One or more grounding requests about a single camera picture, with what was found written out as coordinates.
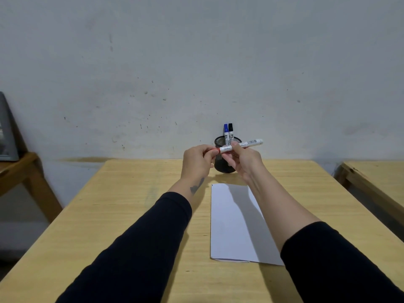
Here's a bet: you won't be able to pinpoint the person's right forearm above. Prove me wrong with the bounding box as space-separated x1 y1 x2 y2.
246 167 404 303

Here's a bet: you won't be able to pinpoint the person's left forearm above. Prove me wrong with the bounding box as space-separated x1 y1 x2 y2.
55 178 206 303

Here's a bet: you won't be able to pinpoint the person's left hand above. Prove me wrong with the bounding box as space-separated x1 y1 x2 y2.
180 144 221 187

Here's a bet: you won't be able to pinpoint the light wooden side table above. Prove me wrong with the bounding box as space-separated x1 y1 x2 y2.
334 160 404 228

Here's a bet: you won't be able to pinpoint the person's right hand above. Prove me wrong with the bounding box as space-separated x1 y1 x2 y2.
221 141 266 184

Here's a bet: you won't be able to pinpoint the red marker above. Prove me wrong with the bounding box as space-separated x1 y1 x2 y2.
215 139 264 155

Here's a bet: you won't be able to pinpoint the grey flat object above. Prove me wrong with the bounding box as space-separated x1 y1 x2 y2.
0 91 21 162

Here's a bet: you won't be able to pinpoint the white paper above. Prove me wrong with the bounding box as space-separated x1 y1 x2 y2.
210 183 284 267

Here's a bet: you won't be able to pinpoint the brown wooden side table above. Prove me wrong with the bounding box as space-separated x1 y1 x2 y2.
0 151 63 224

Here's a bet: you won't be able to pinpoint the black mesh pen holder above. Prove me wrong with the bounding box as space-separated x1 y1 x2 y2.
213 136 243 174

